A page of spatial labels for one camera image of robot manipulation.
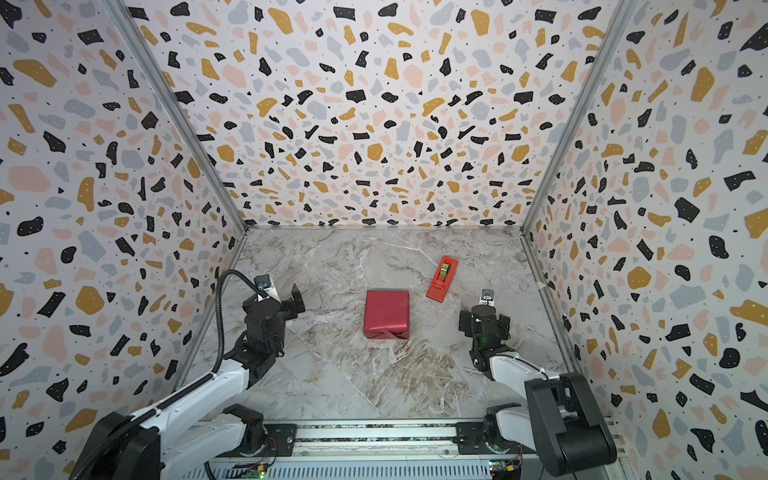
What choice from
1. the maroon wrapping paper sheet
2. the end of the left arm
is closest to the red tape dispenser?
the maroon wrapping paper sheet

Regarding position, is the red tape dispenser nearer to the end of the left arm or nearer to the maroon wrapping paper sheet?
the maroon wrapping paper sheet

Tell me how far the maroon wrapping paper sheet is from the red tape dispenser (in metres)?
0.10

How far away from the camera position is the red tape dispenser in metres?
1.00

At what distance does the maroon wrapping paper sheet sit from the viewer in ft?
2.88
